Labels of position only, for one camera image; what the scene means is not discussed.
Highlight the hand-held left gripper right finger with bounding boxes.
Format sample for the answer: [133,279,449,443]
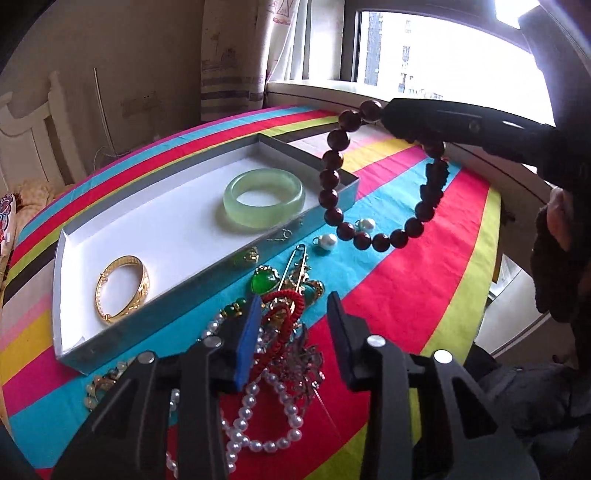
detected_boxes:
[325,292,541,480]

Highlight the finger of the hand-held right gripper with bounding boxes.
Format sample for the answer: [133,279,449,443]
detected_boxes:
[379,98,561,174]

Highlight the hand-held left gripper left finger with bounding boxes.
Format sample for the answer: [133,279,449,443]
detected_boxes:
[51,294,264,480]

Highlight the red braided cord bracelet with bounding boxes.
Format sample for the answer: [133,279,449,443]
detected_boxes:
[261,290,308,370]

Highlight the shallow grey cardboard box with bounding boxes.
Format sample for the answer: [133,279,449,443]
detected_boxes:
[52,133,360,374]

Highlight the dark red bead bracelet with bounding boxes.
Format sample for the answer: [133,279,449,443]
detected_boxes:
[318,99,451,253]

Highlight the person's right forearm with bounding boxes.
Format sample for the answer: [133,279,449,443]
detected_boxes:
[531,187,591,324]

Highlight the silver ornament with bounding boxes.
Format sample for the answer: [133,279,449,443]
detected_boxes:
[268,323,326,398]

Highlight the green gem pendant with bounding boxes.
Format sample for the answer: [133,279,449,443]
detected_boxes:
[249,265,284,296]

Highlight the window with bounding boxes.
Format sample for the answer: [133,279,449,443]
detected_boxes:
[344,0,555,127]

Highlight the striped colourful tablecloth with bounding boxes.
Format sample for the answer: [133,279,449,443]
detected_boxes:
[0,105,504,480]

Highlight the gold safety pin brooch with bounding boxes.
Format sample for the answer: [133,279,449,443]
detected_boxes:
[277,244,311,296]

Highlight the gold bangle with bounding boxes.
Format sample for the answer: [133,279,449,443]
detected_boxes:
[95,255,151,325]

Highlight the green jade bangle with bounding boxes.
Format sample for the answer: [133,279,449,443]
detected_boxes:
[223,169,306,230]

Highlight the person's dark trousers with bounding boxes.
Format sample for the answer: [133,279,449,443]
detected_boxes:
[464,344,591,480]

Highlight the printed beige curtain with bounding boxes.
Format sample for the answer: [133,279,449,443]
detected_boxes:
[199,0,345,121]

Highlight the beige blanket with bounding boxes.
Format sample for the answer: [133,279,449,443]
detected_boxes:
[13,179,68,217]

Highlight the white pole lamp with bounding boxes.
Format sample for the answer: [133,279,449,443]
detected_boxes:
[92,67,116,158]

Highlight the floral patterned pillow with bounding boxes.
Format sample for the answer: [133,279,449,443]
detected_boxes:
[0,191,18,245]

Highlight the white bed headboard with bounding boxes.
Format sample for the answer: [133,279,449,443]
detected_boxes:
[0,69,88,195]

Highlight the green bead bracelet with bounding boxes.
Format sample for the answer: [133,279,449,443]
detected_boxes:
[221,299,250,321]

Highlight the gold turquoise ring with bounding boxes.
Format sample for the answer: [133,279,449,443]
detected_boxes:
[295,279,327,305]

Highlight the white pearl necklace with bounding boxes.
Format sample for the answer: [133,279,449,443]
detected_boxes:
[166,316,305,480]

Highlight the multicoloured bead bracelet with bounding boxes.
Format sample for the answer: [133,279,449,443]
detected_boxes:
[83,360,134,411]

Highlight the wall socket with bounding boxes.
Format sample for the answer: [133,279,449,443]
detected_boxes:
[121,92,160,116]

